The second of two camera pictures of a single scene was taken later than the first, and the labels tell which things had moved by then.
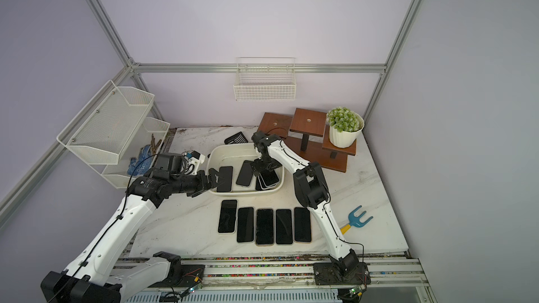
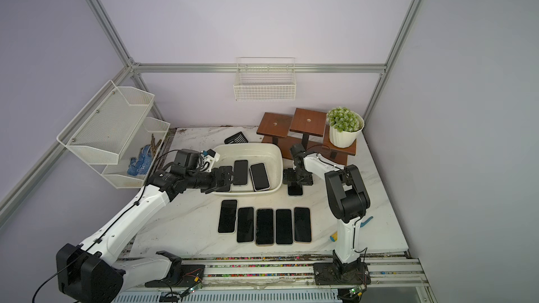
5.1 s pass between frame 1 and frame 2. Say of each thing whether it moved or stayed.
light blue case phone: stayed
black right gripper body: moved
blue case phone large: moved
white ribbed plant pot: stayed
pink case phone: stayed
